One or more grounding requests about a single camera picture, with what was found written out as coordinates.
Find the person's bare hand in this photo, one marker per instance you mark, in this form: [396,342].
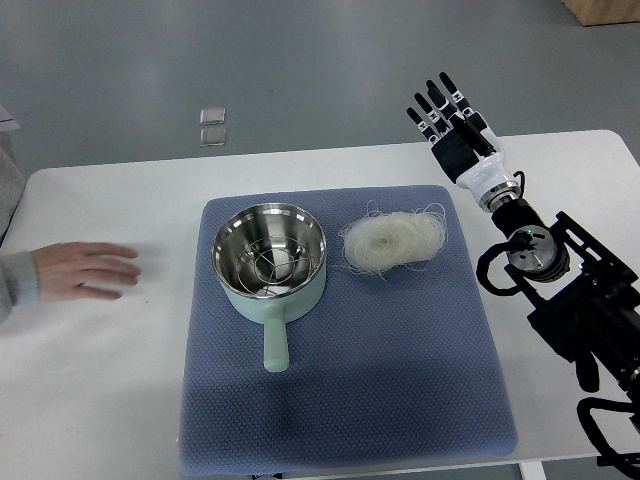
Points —
[84,270]

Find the blue textured mat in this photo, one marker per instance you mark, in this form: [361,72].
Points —
[383,369]

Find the mint green steel pot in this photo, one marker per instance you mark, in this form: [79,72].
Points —
[268,221]

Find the white paper sheet edge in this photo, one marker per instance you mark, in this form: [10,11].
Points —
[7,121]

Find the wire steaming rack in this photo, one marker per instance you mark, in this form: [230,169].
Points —
[271,268]

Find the grey sleeve forearm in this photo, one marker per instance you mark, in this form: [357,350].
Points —
[19,282]

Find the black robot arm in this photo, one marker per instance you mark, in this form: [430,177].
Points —
[585,306]

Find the upper clear floor tile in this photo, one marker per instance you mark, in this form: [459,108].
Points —
[212,115]

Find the white vermicelli bundle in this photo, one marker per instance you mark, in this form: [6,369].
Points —
[382,241]

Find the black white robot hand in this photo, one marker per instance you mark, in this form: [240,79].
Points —
[465,147]

